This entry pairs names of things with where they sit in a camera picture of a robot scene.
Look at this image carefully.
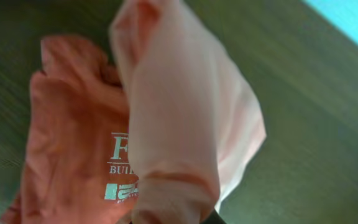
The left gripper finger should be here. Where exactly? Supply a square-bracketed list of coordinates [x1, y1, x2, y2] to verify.
[201, 210, 226, 224]

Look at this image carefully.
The salmon pink printed shirt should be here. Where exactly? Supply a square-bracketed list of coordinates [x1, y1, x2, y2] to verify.
[109, 0, 267, 223]

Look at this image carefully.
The folded red printed shirt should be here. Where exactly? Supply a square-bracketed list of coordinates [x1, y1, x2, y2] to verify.
[1, 35, 137, 223]

